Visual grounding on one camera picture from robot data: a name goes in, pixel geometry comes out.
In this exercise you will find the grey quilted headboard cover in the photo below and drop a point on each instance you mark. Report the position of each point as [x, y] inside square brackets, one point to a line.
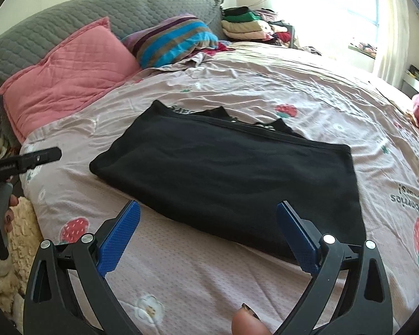
[90, 10]

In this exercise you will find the cream fluffy blanket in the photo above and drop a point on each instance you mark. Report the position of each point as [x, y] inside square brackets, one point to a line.
[21, 237]

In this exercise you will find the person's right hand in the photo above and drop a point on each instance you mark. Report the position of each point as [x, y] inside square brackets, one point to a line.
[249, 321]

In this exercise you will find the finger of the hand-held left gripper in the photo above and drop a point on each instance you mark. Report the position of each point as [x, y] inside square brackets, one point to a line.
[35, 158]

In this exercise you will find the person's left hand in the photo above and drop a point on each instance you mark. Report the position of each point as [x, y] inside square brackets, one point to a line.
[8, 216]

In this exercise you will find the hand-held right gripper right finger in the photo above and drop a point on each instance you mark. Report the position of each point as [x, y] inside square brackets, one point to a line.
[300, 237]

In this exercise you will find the windowsill clutter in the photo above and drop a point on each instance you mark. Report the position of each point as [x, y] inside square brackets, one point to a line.
[363, 47]

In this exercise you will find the white curtain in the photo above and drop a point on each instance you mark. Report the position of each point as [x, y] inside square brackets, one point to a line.
[392, 24]

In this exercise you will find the black sweater with orange cuffs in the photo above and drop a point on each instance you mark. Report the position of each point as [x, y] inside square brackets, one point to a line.
[213, 174]

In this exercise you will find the white desk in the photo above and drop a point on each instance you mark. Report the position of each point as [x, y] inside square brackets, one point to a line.
[417, 83]

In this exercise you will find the striped pillow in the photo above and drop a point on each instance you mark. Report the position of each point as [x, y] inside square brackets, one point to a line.
[174, 40]

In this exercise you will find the dark floral cloth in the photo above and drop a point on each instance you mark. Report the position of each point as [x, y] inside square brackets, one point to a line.
[213, 49]

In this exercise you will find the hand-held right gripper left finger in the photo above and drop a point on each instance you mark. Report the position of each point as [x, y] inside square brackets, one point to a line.
[120, 233]

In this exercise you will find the pink quilted pillow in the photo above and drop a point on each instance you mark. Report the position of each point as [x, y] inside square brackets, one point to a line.
[73, 69]

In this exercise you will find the pile of folded clothes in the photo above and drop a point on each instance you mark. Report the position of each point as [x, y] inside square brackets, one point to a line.
[251, 26]

